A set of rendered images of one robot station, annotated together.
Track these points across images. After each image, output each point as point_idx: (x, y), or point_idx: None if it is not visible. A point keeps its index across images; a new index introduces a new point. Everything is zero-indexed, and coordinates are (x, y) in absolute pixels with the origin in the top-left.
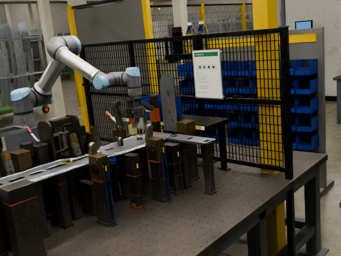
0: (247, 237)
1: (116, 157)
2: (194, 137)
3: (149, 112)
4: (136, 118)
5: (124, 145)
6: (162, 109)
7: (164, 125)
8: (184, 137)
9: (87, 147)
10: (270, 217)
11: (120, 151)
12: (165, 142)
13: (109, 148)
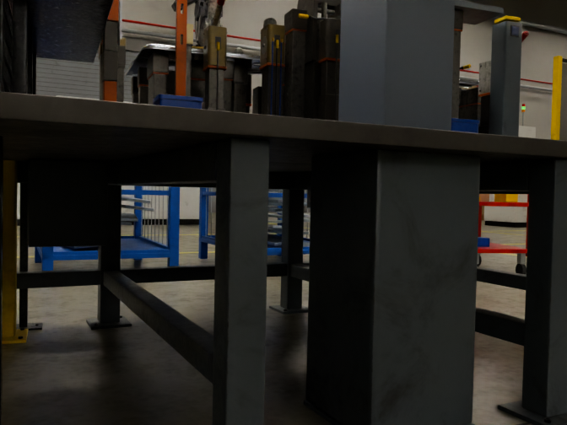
0: (121, 211)
1: (247, 81)
2: (135, 68)
3: (118, 0)
4: (206, 20)
5: (234, 62)
6: (121, 5)
7: (120, 37)
8: (145, 67)
9: (285, 56)
10: (16, 227)
11: (251, 69)
12: (170, 70)
13: (259, 63)
